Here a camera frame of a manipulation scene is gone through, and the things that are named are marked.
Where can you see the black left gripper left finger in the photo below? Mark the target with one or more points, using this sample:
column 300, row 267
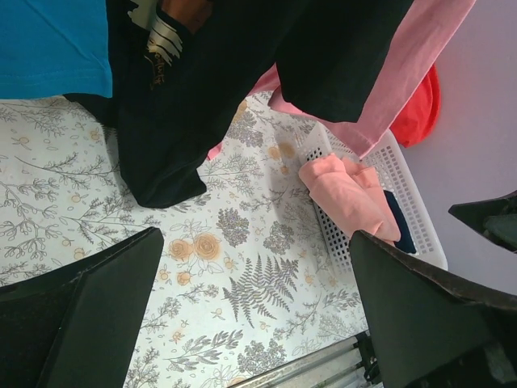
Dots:
column 77, row 325

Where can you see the blue hanging t-shirt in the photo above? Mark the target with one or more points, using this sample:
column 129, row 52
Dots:
column 53, row 48

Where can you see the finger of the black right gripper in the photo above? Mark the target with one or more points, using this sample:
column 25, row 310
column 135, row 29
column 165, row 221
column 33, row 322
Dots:
column 493, row 219

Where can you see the navy blue folded garment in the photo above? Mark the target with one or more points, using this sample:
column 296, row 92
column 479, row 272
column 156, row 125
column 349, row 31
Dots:
column 405, row 243

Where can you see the black hanging t-shirt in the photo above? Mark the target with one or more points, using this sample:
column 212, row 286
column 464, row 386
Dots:
column 177, row 85

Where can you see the white perforated plastic basket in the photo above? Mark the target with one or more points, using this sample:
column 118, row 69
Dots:
column 394, row 175

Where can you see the aluminium frame rail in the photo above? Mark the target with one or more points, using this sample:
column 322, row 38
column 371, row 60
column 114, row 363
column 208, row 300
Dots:
column 339, row 365

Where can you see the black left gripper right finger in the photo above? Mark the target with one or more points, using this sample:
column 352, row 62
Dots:
column 429, row 327

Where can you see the pink hanging t-shirt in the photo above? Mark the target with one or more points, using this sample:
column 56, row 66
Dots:
column 396, row 81

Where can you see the orange-red t-shirt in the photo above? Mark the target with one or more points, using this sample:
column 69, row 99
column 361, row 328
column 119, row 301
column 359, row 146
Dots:
column 417, row 119

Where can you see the salmon pink t-shirt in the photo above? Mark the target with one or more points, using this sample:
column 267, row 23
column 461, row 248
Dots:
column 350, row 194

